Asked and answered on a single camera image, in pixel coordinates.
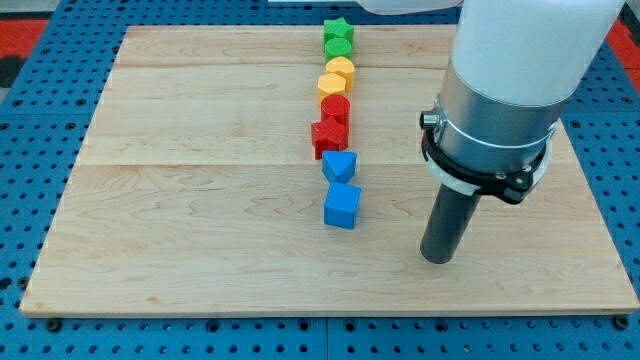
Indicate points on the green star block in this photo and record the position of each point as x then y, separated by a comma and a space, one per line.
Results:
338, 28

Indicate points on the wooden board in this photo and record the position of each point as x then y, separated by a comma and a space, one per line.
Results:
196, 194

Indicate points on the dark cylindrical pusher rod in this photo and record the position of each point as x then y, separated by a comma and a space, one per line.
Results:
449, 218

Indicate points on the blue triangle block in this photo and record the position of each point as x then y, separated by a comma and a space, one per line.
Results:
339, 166

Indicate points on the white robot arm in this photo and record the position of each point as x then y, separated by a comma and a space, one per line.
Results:
513, 66

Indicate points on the yellow heart block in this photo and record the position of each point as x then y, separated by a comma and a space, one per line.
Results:
343, 67

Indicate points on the blue cube block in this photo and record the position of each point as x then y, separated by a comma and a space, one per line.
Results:
341, 205

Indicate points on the red star block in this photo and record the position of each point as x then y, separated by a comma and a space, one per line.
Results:
328, 135

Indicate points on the green cylinder block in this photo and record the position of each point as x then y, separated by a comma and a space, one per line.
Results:
337, 47

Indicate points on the red cylinder block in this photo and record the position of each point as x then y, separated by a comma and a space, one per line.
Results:
337, 107

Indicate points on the yellow hexagon block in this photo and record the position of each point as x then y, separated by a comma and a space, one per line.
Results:
330, 84

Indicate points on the black flange mount ring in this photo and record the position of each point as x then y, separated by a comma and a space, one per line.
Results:
483, 147

